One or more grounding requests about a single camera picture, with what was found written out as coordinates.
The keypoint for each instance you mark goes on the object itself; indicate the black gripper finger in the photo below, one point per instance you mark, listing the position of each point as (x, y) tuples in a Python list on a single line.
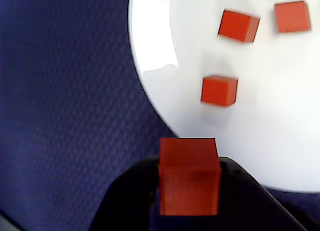
[(135, 196), (245, 206)]

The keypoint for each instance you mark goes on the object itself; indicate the red cube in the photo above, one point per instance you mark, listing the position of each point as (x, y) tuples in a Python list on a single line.
[(190, 186), (218, 92), (291, 17), (236, 26)]

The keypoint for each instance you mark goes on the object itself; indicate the white round plate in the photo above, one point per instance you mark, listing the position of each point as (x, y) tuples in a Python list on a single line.
[(262, 128)]

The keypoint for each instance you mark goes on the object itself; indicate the blue woven cloth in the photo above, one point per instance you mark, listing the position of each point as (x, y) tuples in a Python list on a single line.
[(62, 91)]

